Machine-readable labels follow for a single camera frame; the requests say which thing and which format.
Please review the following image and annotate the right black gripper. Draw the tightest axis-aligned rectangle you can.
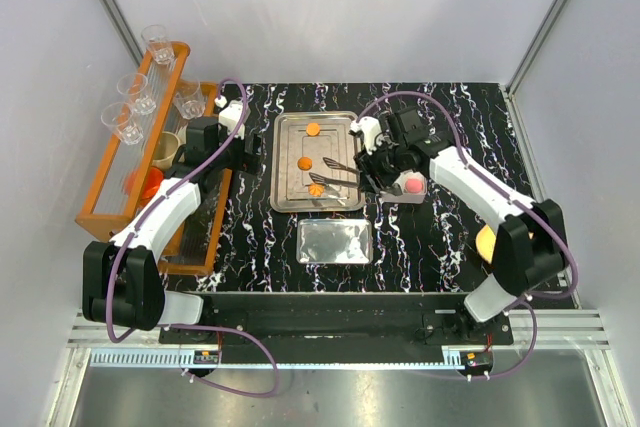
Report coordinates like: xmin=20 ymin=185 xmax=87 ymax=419
xmin=353 ymin=137 xmax=406 ymax=196

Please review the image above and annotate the pink sandwich cookie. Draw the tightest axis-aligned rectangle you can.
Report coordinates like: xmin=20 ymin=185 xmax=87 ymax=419
xmin=404 ymin=177 xmax=424 ymax=194

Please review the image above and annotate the orange chocolate chip cookie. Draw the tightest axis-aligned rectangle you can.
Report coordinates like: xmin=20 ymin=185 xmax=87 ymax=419
xmin=297 ymin=157 xmax=313 ymax=171

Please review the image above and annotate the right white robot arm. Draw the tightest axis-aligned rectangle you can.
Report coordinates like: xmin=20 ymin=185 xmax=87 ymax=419
xmin=350 ymin=108 xmax=568 ymax=344

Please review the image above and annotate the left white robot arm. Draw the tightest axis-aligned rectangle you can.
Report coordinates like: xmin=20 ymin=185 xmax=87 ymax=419
xmin=82 ymin=115 xmax=261 ymax=343

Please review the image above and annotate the white paper cup front right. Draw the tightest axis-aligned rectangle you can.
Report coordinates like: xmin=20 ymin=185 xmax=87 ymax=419
xmin=403 ymin=172 xmax=426 ymax=194

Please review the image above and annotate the steel baking tray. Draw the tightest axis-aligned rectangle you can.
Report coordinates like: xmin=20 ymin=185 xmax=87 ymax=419
xmin=270 ymin=111 xmax=365 ymax=213

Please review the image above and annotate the orange swirl cookie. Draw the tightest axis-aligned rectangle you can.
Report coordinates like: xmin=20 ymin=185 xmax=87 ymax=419
xmin=308 ymin=183 xmax=324 ymax=197

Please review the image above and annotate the tan round cookie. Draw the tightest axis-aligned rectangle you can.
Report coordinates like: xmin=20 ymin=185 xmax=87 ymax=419
xmin=306 ymin=123 xmax=320 ymax=136

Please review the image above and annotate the clear glass cup lower shelf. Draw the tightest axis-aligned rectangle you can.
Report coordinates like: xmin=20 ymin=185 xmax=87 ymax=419
xmin=174 ymin=79 xmax=206 ymax=120

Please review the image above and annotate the silver tin lid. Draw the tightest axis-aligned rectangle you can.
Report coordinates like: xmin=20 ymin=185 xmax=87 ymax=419
xmin=296 ymin=219 xmax=373 ymax=265

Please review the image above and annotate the beige ceramic cup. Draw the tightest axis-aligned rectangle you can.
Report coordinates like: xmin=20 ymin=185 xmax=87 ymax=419
xmin=151 ymin=131 xmax=182 ymax=171

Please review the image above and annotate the orange plastic cup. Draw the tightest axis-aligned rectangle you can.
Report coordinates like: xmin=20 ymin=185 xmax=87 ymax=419
xmin=122 ymin=167 xmax=164 ymax=203

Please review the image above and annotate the orange wooden rack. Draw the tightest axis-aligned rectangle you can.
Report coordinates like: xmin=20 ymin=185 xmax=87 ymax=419
xmin=75 ymin=41 xmax=232 ymax=276

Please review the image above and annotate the clear glass cup middle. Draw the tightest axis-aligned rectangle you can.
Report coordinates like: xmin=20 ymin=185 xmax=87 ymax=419
xmin=116 ymin=73 xmax=156 ymax=116

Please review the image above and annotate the clear glass cup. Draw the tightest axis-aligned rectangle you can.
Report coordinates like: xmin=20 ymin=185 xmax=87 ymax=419
xmin=101 ymin=102 xmax=143 ymax=145
xmin=141 ymin=24 xmax=175 ymax=65
xmin=116 ymin=73 xmax=156 ymax=116

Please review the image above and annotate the yellow plastic plate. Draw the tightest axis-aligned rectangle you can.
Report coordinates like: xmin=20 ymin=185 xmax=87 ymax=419
xmin=475 ymin=225 xmax=497 ymax=264

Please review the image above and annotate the clear glass cup near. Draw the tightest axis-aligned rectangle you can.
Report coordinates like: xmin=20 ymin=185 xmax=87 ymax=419
xmin=101 ymin=102 xmax=143 ymax=145

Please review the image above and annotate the clear glass cup far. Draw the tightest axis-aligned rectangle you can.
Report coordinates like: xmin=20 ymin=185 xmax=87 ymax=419
xmin=141 ymin=24 xmax=175 ymax=65

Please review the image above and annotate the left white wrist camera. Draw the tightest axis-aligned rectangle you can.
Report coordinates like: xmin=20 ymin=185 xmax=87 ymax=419
xmin=214 ymin=96 xmax=246 ymax=140

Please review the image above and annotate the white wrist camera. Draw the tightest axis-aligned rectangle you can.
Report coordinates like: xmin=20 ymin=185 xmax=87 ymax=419
xmin=214 ymin=96 xmax=246 ymax=140
xmin=350 ymin=116 xmax=384 ymax=155

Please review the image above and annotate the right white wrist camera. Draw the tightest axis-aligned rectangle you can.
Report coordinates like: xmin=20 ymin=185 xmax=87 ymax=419
xmin=350 ymin=116 xmax=384 ymax=155

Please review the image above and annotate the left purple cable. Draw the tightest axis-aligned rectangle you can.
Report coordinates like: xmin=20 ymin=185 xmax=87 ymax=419
xmin=107 ymin=77 xmax=282 ymax=398

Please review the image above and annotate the purple cable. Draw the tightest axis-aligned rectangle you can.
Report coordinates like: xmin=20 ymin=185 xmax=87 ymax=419
xmin=107 ymin=77 xmax=282 ymax=398
xmin=352 ymin=90 xmax=581 ymax=381

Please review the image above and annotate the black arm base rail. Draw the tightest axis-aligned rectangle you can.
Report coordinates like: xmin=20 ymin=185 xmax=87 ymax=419
xmin=201 ymin=292 xmax=513 ymax=368

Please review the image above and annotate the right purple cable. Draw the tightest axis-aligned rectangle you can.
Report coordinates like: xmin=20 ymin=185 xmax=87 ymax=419
xmin=352 ymin=90 xmax=581 ymax=381

